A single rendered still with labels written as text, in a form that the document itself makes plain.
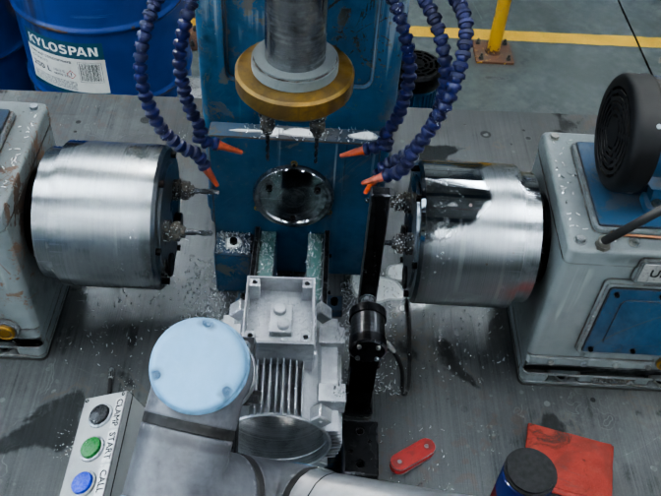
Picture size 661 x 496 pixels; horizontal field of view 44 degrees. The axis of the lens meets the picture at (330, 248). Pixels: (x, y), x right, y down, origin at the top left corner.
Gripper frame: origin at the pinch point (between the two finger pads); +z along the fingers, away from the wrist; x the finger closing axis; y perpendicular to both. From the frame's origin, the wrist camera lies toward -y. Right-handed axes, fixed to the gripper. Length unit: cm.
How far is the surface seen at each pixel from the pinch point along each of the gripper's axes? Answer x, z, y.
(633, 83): -55, -3, 48
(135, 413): 13.3, 3.0, -2.4
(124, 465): 13.2, -0.9, -9.2
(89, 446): 17.9, -1.7, -6.9
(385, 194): -19.8, -0.9, 30.0
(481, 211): -36.3, 11.6, 31.9
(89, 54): 66, 133, 112
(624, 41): -149, 231, 180
